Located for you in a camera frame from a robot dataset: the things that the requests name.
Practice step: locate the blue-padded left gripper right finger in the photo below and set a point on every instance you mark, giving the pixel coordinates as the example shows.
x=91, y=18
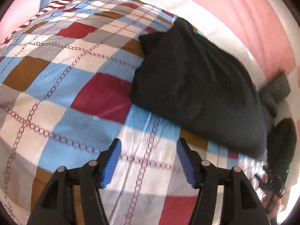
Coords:
x=191, y=163

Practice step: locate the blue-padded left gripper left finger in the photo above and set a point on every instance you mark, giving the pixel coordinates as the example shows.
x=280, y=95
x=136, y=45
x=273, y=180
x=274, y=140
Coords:
x=107, y=162

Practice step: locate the large black jacket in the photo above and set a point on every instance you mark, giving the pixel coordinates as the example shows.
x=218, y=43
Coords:
x=191, y=82

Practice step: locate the person's right hand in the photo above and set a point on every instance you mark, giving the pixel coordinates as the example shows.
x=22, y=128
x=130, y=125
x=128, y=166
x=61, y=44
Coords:
x=279, y=203

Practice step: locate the black puffer jacket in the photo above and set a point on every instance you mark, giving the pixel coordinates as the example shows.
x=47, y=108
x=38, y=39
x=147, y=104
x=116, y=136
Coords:
x=281, y=146

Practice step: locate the grey quilted puffer garment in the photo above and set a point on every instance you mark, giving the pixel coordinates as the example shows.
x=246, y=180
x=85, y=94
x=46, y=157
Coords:
x=274, y=92

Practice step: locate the checkered bed sheet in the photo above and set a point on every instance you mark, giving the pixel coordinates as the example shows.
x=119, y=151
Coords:
x=65, y=82

